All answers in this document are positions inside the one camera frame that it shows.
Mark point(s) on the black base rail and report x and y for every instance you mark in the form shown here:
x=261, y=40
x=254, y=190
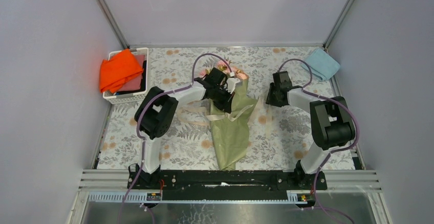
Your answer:
x=190, y=185

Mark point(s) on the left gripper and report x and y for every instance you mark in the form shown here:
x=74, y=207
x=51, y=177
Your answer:
x=224, y=105

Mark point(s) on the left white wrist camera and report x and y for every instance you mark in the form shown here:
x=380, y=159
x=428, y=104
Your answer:
x=232, y=82

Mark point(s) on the light blue cloth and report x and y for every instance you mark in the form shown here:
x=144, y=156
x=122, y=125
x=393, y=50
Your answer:
x=322, y=65

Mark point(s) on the white plastic basket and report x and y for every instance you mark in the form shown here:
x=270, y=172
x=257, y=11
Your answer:
x=139, y=94

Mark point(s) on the brown kraft wrapping paper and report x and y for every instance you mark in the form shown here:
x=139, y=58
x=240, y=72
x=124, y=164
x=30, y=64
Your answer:
x=230, y=139

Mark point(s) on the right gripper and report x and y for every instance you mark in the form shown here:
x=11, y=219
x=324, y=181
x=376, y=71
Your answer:
x=269, y=99

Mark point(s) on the peach fake rose stem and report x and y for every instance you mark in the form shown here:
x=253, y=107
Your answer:
x=204, y=72

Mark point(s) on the orange cloth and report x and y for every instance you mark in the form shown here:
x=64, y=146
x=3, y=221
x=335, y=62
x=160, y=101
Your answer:
x=119, y=70

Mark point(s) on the pink fake rose stem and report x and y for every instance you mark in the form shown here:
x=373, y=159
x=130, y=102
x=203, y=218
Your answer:
x=222, y=65

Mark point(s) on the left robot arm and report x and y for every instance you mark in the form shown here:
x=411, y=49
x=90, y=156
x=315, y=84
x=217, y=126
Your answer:
x=156, y=112

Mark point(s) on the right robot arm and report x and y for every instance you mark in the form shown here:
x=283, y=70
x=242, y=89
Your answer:
x=332, y=124

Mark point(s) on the fake rose stem with bud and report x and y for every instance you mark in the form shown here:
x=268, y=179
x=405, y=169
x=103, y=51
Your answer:
x=240, y=74

